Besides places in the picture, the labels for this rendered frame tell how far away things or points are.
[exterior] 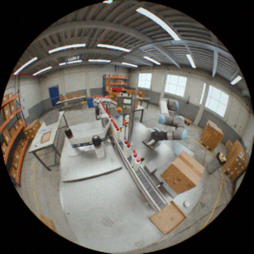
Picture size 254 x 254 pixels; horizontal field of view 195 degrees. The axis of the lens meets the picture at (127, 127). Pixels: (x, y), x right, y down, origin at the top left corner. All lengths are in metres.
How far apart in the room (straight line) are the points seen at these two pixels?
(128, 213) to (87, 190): 0.41
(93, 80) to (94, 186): 8.08
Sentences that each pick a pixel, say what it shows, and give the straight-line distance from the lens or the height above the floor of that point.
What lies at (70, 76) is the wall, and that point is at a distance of 8.19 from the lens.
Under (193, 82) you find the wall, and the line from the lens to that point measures 5.94.
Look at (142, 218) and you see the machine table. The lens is 0.80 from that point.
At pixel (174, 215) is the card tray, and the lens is 0.92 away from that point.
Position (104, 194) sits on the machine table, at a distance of 0.79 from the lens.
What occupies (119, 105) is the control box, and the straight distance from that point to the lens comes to 0.78.
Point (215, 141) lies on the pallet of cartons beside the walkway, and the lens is 3.88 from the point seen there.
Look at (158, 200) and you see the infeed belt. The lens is 0.78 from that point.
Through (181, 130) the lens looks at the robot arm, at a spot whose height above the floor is 1.36.
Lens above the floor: 1.60
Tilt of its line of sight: 33 degrees down
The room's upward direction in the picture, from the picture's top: 4 degrees clockwise
